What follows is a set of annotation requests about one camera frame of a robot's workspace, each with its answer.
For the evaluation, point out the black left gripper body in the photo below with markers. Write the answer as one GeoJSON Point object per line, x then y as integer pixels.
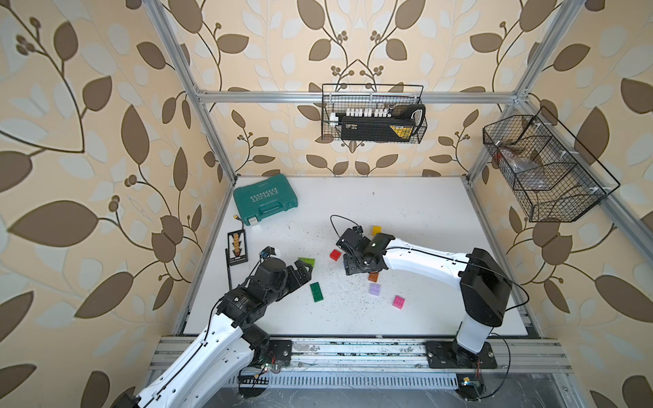
{"type": "Point", "coordinates": [293, 281]}

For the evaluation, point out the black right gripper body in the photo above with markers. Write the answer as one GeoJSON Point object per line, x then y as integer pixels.
{"type": "Point", "coordinates": [354, 265]}

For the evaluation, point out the red lego brick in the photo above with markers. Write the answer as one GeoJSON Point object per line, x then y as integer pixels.
{"type": "Point", "coordinates": [335, 255]}

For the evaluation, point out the dark green long lego brick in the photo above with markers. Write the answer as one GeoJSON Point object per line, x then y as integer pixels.
{"type": "Point", "coordinates": [316, 292]}

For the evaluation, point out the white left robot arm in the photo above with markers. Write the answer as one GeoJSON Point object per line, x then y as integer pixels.
{"type": "Point", "coordinates": [231, 340]}

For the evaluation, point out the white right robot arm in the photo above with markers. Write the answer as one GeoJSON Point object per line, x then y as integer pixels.
{"type": "Point", "coordinates": [484, 287]}

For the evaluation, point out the lime green long lego brick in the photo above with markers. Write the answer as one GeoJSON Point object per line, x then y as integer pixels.
{"type": "Point", "coordinates": [309, 261]}

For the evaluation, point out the lilac lego brick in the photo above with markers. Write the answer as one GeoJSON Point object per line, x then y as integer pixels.
{"type": "Point", "coordinates": [374, 289]}

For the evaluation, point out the pink lego brick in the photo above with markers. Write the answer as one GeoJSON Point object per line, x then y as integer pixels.
{"type": "Point", "coordinates": [399, 302]}

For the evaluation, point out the black parallel charging board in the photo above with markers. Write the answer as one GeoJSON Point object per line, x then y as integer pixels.
{"type": "Point", "coordinates": [237, 252]}

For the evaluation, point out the black allen key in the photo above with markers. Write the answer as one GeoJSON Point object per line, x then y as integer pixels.
{"type": "Point", "coordinates": [228, 268]}

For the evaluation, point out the green plastic tool case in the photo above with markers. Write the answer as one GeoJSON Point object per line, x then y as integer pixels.
{"type": "Point", "coordinates": [264, 199]}

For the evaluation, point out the black battery charger in basket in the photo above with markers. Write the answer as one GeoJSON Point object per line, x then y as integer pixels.
{"type": "Point", "coordinates": [393, 124]}

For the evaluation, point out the plastic bag in basket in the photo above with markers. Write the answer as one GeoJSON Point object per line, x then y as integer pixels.
{"type": "Point", "coordinates": [515, 166]}

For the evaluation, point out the red black cable yellow plug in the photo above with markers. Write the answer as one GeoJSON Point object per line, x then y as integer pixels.
{"type": "Point", "coordinates": [238, 218]}

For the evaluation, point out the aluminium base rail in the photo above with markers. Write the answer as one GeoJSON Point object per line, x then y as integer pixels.
{"type": "Point", "coordinates": [373, 363]}

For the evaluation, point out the black wire basket back wall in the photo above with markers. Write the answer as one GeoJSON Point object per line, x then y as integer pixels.
{"type": "Point", "coordinates": [335, 97]}

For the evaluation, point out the black wire basket wall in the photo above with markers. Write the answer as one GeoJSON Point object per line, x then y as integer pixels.
{"type": "Point", "coordinates": [335, 97]}
{"type": "Point", "coordinates": [572, 181]}

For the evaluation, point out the black wire basket right wall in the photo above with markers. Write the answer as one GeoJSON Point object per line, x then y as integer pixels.
{"type": "Point", "coordinates": [572, 181]}

